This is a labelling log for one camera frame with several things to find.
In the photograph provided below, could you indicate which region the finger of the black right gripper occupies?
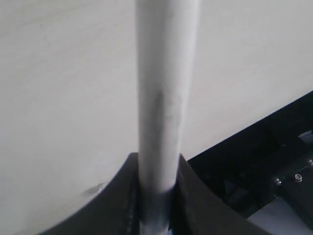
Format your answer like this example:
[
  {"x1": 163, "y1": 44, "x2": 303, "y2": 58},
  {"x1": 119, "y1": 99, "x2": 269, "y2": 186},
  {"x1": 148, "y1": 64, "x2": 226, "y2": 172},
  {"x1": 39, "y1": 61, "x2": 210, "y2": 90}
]
[{"x1": 171, "y1": 156, "x2": 259, "y2": 235}]

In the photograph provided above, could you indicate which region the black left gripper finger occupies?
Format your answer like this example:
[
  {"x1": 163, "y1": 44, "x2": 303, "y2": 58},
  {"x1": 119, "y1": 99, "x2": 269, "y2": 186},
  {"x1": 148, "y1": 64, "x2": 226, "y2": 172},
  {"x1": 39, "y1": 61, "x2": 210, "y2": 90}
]
[{"x1": 41, "y1": 153, "x2": 139, "y2": 235}]

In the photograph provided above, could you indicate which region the wooden drumstick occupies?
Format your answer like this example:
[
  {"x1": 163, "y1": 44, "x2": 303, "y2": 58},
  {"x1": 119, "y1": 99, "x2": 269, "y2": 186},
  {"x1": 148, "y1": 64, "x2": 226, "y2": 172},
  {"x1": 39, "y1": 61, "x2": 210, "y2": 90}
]
[{"x1": 135, "y1": 0, "x2": 200, "y2": 235}]

